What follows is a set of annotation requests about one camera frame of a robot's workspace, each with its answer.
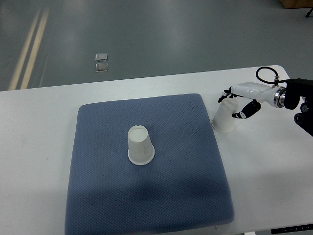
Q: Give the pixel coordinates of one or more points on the wooden box corner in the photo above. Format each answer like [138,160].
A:
[295,4]

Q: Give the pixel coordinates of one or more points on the white paper cup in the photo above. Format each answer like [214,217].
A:
[140,148]
[223,121]

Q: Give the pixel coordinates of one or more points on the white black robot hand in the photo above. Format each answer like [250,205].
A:
[258,94]

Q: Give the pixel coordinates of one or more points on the blue grey cushion mat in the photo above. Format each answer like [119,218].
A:
[183,187]

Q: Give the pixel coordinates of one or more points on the floor outlet plate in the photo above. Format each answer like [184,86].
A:
[101,57]
[101,67]

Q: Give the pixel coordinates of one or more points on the lower floor outlet plate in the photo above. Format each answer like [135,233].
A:
[101,67]

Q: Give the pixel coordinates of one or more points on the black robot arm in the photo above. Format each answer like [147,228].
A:
[299,94]

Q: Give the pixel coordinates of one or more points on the black tripod leg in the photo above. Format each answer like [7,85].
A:
[309,12]

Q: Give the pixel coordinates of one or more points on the black table control panel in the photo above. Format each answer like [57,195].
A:
[292,229]

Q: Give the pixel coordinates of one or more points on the upper floor outlet plate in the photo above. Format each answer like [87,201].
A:
[101,57]

